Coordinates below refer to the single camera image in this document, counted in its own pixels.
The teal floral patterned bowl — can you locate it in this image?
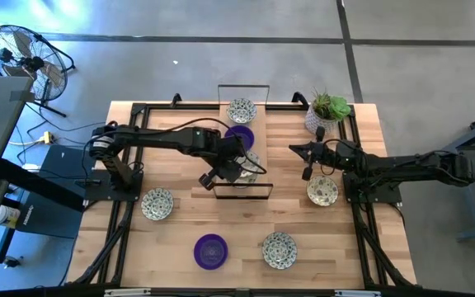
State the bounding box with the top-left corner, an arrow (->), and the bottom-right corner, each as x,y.
261,231 -> 299,271
140,187 -> 175,222
226,97 -> 258,125

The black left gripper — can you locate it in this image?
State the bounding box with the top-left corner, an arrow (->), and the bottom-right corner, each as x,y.
199,135 -> 247,191

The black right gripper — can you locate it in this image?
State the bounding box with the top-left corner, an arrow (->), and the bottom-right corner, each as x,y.
289,125 -> 345,182

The white floor cable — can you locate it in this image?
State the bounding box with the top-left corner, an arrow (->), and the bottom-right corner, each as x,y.
8,138 -> 45,147

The wooden board with wire frames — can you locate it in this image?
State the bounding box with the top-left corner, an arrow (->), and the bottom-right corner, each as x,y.
211,83 -> 275,200

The white strip on beam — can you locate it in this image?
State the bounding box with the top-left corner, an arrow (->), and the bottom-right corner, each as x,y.
334,290 -> 381,297
104,288 -> 152,297

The beige leaf patterned bowl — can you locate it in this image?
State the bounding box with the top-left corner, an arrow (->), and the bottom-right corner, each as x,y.
305,174 -> 340,207
237,150 -> 262,186

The purple bowl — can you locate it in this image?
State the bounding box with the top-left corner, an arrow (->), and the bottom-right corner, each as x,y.
193,233 -> 229,271
224,125 -> 256,152

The succulent plant in patterned pot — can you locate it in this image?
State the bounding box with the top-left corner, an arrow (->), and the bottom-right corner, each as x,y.
304,87 -> 353,136

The white and yellow container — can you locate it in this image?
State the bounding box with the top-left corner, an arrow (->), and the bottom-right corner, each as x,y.
0,205 -> 22,229

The black floor fan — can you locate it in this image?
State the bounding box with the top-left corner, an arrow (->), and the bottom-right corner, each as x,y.
0,24 -> 77,119

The black caster wheel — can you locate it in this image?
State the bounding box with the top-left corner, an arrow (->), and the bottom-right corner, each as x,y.
2,255 -> 25,270

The black box white lettering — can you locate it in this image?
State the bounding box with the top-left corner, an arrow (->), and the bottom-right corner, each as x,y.
14,144 -> 98,240

